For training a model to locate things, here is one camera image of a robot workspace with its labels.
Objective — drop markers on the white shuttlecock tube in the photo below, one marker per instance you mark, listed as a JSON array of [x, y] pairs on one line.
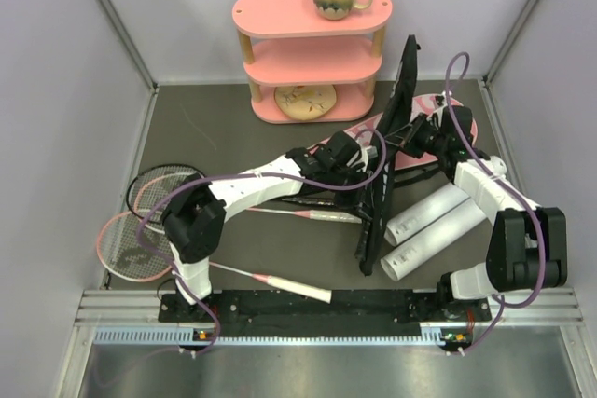
[[423, 213], [430, 241]]

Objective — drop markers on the pink badminton racket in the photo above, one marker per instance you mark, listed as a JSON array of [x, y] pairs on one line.
[[121, 254]]

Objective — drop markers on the pink racket bag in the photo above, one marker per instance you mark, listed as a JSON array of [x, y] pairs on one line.
[[420, 113]]

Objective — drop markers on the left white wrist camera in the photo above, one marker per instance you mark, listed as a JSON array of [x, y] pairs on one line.
[[368, 152]]

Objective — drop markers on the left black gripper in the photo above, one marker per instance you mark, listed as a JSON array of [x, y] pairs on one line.
[[356, 195]]

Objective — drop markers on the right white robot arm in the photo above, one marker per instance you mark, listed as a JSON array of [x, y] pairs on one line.
[[528, 245]]

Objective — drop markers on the pink three-tier shelf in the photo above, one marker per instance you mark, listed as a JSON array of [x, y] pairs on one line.
[[287, 43]]

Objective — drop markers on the black badminton racket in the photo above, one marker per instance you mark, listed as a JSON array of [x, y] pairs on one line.
[[303, 203]]

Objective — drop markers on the black Crossway racket bag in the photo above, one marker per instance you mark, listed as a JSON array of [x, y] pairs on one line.
[[377, 197]]

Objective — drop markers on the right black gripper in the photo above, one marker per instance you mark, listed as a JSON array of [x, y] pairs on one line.
[[420, 122]]

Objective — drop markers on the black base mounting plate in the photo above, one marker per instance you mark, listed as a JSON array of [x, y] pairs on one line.
[[357, 313]]

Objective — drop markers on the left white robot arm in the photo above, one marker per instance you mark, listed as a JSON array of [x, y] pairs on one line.
[[193, 219]]

